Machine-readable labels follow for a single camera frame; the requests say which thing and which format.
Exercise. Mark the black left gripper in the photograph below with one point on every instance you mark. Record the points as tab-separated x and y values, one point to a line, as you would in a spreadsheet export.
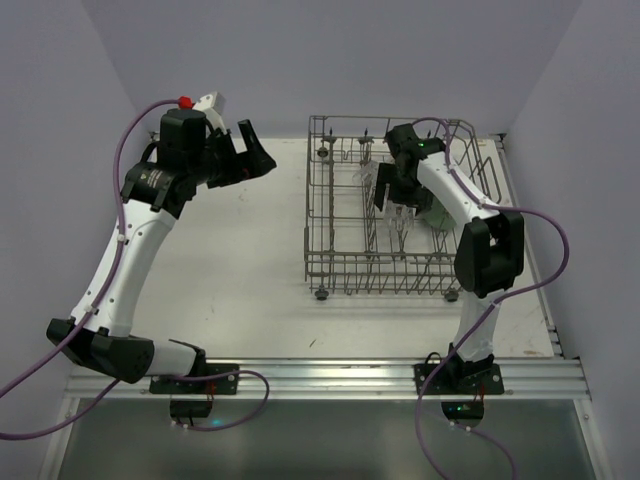
230	163

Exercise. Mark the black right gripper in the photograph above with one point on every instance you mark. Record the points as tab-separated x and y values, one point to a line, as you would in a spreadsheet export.
396	189

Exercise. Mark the clear glass front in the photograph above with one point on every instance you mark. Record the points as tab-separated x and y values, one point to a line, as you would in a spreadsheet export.
398	218

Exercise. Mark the clear glass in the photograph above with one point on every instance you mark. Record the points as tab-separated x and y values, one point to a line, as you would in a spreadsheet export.
398	218
366	175

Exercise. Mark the green ceramic mug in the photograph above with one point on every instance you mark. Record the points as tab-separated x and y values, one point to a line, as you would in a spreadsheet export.
437	217

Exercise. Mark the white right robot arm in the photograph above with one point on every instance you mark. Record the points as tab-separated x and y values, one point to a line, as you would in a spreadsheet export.
489	255

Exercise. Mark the grey wire dish rack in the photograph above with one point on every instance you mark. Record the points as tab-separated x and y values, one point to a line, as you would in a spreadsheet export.
348	246

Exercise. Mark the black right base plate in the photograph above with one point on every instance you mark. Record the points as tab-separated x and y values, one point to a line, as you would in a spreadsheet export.
484	379

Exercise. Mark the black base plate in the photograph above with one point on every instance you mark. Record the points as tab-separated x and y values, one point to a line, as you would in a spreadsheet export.
484	379
225	384

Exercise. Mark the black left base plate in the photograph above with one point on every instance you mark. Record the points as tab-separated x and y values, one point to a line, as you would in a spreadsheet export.
225	384

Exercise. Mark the aluminium mounting rail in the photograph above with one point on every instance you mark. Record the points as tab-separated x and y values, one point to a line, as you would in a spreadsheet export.
355	379

